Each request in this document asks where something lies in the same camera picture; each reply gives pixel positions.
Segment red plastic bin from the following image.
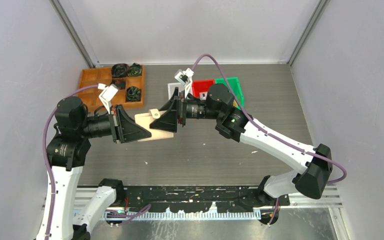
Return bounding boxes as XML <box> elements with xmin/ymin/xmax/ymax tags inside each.
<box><xmin>191</xmin><ymin>79</ymin><xmax>215</xmax><ymax>99</ymax></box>

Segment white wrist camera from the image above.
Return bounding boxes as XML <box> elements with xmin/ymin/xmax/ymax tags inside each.
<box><xmin>97</xmin><ymin>83</ymin><xmax>119</xmax><ymax>114</ymax></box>
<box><xmin>174</xmin><ymin>68</ymin><xmax>194</xmax><ymax>98</ymax></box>

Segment cards in red bin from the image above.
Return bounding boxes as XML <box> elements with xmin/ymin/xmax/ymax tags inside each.
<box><xmin>199</xmin><ymin>92</ymin><xmax>207</xmax><ymax>100</ymax></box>

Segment black rolled tie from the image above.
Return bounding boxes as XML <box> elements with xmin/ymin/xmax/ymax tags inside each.
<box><xmin>110</xmin><ymin>63</ymin><xmax>131</xmax><ymax>79</ymax></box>

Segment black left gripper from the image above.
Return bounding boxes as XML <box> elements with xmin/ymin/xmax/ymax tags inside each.
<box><xmin>78</xmin><ymin>103</ymin><xmax>152</xmax><ymax>143</ymax></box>

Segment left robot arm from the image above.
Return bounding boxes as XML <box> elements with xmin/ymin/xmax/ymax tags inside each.
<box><xmin>36</xmin><ymin>96</ymin><xmax>151</xmax><ymax>240</ymax></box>

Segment small dark rolled tie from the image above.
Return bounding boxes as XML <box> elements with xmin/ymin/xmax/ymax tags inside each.
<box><xmin>111</xmin><ymin>78</ymin><xmax>126</xmax><ymax>90</ymax></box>

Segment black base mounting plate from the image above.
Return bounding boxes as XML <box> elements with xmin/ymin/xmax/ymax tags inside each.
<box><xmin>111</xmin><ymin>185</ymin><xmax>275</xmax><ymax>213</ymax></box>

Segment white plastic bin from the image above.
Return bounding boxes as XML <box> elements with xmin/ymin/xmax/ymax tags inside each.
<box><xmin>167</xmin><ymin>82</ymin><xmax>191</xmax><ymax>106</ymax></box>

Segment green floral rolled tie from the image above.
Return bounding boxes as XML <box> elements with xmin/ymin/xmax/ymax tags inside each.
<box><xmin>127</xmin><ymin>62</ymin><xmax>143</xmax><ymax>77</ymax></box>

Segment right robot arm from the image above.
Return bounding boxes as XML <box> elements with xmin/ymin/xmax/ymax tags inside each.
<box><xmin>149</xmin><ymin>83</ymin><xmax>333</xmax><ymax>206</ymax></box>

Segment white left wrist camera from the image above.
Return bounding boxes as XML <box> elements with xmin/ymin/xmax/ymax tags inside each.
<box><xmin>97</xmin><ymin>83</ymin><xmax>119</xmax><ymax>114</ymax></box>

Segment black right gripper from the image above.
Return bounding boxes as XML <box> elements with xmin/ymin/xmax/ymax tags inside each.
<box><xmin>150</xmin><ymin>86</ymin><xmax>222</xmax><ymax>132</ymax></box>

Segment dark floral rolled tie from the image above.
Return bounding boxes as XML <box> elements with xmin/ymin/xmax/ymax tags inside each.
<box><xmin>125</xmin><ymin>86</ymin><xmax>142</xmax><ymax>102</ymax></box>

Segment orange wooden compartment tray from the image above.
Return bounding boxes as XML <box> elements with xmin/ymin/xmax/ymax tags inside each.
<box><xmin>77</xmin><ymin>64</ymin><xmax>146</xmax><ymax>112</ymax></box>

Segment green plastic bin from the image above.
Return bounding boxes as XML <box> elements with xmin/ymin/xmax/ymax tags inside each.
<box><xmin>214</xmin><ymin>77</ymin><xmax>245</xmax><ymax>109</ymax></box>

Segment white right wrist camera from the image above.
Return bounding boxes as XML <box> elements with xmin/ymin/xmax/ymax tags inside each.
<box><xmin>174</xmin><ymin>68</ymin><xmax>194</xmax><ymax>98</ymax></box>

